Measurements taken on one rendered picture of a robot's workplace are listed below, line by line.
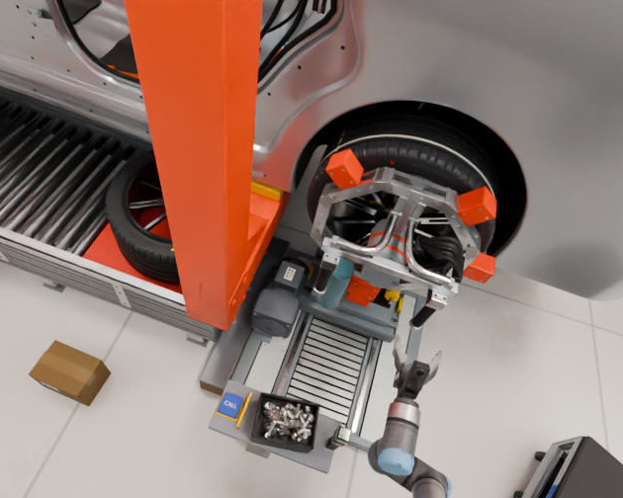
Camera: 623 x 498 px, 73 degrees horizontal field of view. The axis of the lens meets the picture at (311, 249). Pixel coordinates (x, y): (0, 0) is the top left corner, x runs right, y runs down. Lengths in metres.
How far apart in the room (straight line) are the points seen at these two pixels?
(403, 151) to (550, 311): 1.76
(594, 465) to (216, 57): 1.98
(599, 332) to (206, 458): 2.22
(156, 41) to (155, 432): 1.63
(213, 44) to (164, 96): 0.16
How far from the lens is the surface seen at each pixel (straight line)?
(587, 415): 2.69
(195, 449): 2.03
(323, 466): 1.59
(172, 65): 0.77
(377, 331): 2.09
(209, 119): 0.80
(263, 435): 1.49
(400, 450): 1.23
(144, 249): 1.81
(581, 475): 2.13
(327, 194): 1.37
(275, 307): 1.77
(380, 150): 1.32
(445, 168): 1.33
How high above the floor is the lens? 2.00
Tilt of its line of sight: 56 degrees down
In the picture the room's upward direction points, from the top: 16 degrees clockwise
